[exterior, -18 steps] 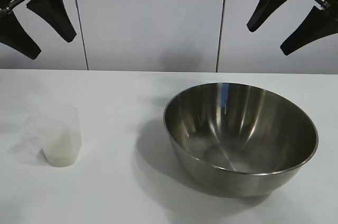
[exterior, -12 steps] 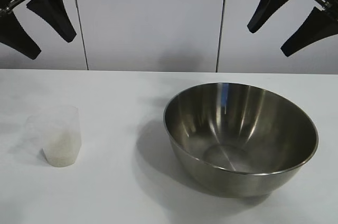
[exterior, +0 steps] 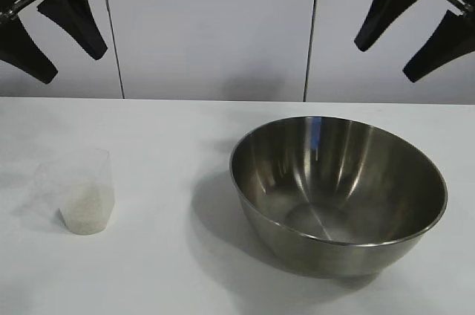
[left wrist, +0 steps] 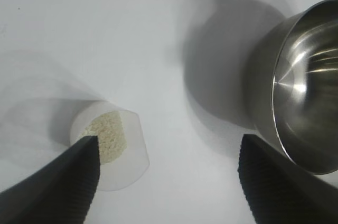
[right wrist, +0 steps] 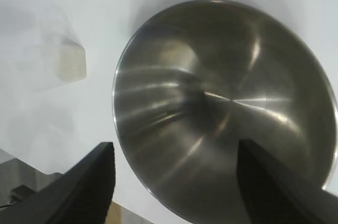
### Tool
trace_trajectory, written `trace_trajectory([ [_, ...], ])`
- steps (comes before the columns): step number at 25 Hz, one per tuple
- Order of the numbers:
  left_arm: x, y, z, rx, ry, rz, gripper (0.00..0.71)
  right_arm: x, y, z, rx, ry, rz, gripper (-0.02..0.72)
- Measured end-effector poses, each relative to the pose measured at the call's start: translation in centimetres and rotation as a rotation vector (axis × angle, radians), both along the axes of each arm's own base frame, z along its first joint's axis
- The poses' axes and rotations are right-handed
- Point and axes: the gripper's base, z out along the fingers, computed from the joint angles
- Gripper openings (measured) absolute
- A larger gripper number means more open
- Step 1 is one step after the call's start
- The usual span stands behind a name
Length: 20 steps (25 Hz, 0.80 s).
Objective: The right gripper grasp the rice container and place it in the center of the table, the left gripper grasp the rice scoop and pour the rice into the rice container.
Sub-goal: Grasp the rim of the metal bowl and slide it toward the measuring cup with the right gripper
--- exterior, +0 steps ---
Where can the clear plastic measuring cup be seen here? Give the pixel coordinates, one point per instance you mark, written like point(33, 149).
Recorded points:
point(83, 196)

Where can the white rice grains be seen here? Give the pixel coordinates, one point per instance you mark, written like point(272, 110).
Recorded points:
point(87, 214)

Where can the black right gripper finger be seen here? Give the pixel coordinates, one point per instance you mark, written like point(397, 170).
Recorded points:
point(449, 44)
point(393, 3)

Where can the stainless steel mixing bowl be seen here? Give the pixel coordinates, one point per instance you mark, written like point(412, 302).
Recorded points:
point(334, 196)

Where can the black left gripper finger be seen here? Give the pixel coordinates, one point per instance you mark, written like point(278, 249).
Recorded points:
point(26, 53)
point(76, 14)

